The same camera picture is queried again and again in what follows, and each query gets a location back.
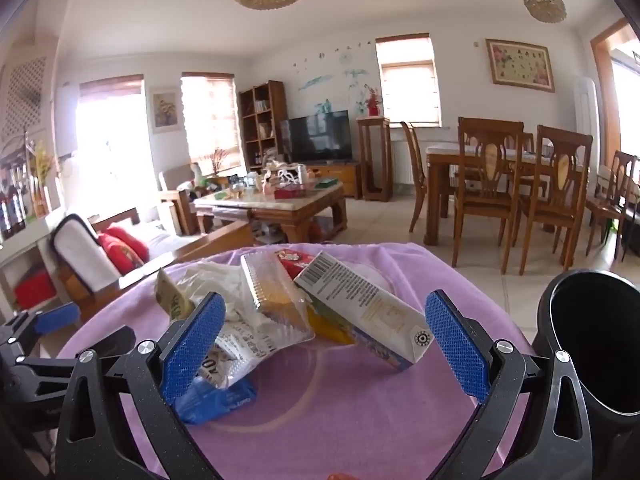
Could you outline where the blue tissue pack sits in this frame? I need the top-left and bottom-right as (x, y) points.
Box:
(174, 376), (257, 425)

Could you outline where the white milk carton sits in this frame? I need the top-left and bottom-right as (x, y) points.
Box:
(294, 252), (434, 370)

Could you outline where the brown milk powder bag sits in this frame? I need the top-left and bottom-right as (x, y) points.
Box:
(155, 269), (195, 322)

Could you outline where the white courier mailer bag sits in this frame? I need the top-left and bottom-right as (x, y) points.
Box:
(198, 318), (314, 389)

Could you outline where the white plastic bag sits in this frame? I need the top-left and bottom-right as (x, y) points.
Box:
(177, 261), (258, 328)

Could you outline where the clear plastic food tray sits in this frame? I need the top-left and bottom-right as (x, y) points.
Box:
(241, 252), (314, 341)

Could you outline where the red snack box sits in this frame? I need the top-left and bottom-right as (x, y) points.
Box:
(276, 248), (314, 280)

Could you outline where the black trash bin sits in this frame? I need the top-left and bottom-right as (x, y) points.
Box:
(529, 268), (640, 434)

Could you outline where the wooden sofa with cushions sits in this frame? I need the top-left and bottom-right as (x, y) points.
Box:
(49, 209), (253, 322)

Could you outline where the purple tablecloth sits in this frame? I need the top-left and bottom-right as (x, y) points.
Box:
(58, 243), (533, 479)

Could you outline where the red cushion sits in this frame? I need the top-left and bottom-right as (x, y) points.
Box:
(98, 224), (150, 275)

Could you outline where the wooden dining chair front right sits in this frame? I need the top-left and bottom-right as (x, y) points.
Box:
(518, 125), (593, 275)

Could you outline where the wooden dining chair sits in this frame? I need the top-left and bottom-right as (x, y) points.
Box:
(400, 122), (427, 233)
(451, 117), (524, 272)
(518, 125), (593, 275)

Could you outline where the wooden chair by window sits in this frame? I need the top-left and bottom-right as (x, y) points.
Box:
(586, 151), (639, 259)

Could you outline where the tall wooden plant stand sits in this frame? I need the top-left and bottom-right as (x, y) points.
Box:
(357, 116), (393, 202)

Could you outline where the wooden dining chair front left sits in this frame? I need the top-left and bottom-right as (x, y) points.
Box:
(451, 117), (524, 272)

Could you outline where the wooden dining table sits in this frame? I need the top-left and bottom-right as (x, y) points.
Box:
(423, 142), (586, 247)

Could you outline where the wooden tv cabinet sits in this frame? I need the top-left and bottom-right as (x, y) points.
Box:
(307, 162), (362, 200)

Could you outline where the wooden coffee table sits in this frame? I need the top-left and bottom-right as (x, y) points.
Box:
(192, 183), (347, 244)

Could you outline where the wooden dining chair far side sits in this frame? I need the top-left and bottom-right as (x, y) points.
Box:
(400, 122), (427, 233)

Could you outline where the white standing air conditioner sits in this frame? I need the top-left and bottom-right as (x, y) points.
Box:
(573, 77), (600, 195)

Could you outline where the black flat television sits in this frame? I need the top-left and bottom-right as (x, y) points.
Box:
(280, 110), (352, 162)

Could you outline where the framed floral picture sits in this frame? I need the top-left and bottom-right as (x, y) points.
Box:
(485, 38), (555, 93)

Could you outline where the small framed flower painting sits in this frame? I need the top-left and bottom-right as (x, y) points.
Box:
(149, 87), (183, 133)

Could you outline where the wooden bookshelf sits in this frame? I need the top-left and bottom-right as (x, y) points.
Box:
(238, 80), (288, 171)

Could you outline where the hanging crystal lamp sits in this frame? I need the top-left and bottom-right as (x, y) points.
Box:
(523, 0), (567, 24)

